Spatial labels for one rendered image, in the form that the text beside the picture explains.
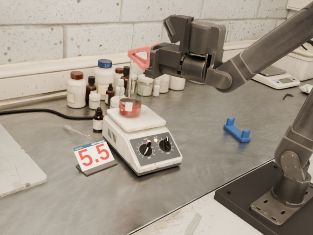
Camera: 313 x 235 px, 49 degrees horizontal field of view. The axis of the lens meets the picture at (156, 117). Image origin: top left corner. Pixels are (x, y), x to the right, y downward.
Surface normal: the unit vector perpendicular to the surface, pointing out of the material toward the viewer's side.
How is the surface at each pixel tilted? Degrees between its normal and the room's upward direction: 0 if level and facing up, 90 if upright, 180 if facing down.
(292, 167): 90
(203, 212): 0
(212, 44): 90
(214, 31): 90
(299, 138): 89
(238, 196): 1
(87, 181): 0
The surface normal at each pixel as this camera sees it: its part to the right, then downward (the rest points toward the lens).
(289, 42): -0.47, 0.36
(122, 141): -0.83, 0.14
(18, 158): 0.12, -0.90
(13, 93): 0.66, 0.40
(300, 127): -0.47, 0.10
